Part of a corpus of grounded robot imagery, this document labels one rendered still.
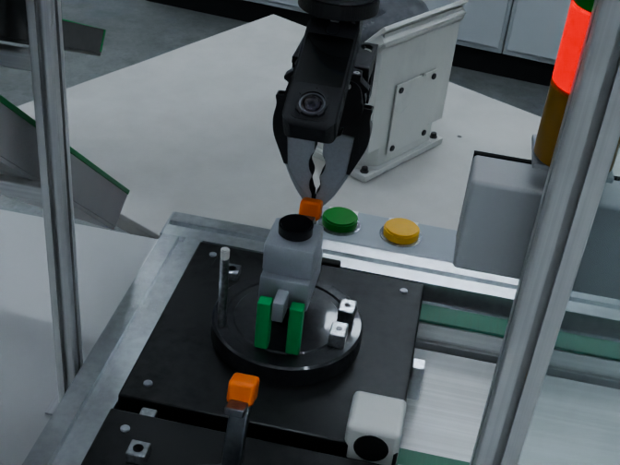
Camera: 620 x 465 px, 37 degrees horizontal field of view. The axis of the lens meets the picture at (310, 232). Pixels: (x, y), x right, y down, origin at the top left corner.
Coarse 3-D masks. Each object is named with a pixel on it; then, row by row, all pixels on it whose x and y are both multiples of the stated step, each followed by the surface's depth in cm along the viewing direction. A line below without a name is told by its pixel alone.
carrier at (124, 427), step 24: (120, 432) 75; (144, 432) 75; (168, 432) 76; (192, 432) 76; (216, 432) 76; (96, 456) 73; (120, 456) 73; (168, 456) 73; (192, 456) 74; (216, 456) 74; (264, 456) 74; (288, 456) 75; (312, 456) 75; (336, 456) 75
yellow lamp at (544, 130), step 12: (552, 84) 56; (552, 96) 56; (564, 96) 55; (552, 108) 56; (564, 108) 55; (552, 120) 56; (540, 132) 58; (552, 132) 57; (540, 144) 58; (552, 144) 57; (540, 156) 58; (552, 156) 57
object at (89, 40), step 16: (0, 0) 68; (16, 0) 69; (0, 16) 68; (16, 16) 70; (0, 32) 69; (16, 32) 70; (64, 32) 76; (80, 32) 79; (96, 32) 81; (64, 48) 77; (80, 48) 79; (96, 48) 82
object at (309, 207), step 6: (306, 198) 88; (312, 198) 88; (300, 204) 87; (306, 204) 87; (312, 204) 87; (318, 204) 87; (300, 210) 87; (306, 210) 87; (312, 210) 87; (318, 210) 87; (306, 216) 87; (312, 216) 87; (318, 216) 87
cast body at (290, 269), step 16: (288, 224) 80; (304, 224) 80; (272, 240) 79; (288, 240) 80; (304, 240) 80; (320, 240) 81; (272, 256) 79; (288, 256) 79; (304, 256) 79; (320, 256) 84; (272, 272) 80; (288, 272) 80; (304, 272) 80; (272, 288) 80; (288, 288) 80; (304, 288) 80; (272, 304) 79; (288, 304) 81; (272, 320) 80
